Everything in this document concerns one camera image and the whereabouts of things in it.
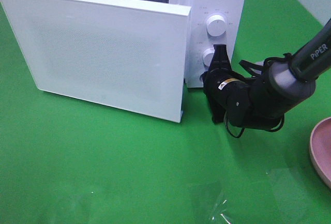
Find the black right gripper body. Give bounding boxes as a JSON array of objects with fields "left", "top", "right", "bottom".
[{"left": 203, "top": 61, "right": 250, "bottom": 125}]

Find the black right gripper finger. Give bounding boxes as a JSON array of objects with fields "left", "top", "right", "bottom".
[{"left": 212, "top": 44, "right": 230, "bottom": 66}]

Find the white microwave door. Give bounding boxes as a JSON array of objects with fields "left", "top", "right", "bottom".
[{"left": 1, "top": 0, "right": 191, "bottom": 122}]

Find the pink plastic plate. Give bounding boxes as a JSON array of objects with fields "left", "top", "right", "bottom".
[{"left": 309, "top": 117, "right": 330, "bottom": 188}]

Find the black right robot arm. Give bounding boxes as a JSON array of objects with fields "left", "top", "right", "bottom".
[{"left": 202, "top": 22, "right": 330, "bottom": 132}]

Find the upper white control knob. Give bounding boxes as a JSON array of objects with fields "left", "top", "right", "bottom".
[{"left": 206, "top": 14, "right": 227, "bottom": 37}]

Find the clear plastic wrapper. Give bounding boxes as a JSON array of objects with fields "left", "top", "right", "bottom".
[{"left": 207, "top": 200, "right": 233, "bottom": 224}]

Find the green table mat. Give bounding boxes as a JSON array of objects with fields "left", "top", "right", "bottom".
[{"left": 1, "top": 0, "right": 330, "bottom": 223}]

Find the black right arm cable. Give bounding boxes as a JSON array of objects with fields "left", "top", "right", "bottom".
[{"left": 223, "top": 53, "right": 293, "bottom": 139}]

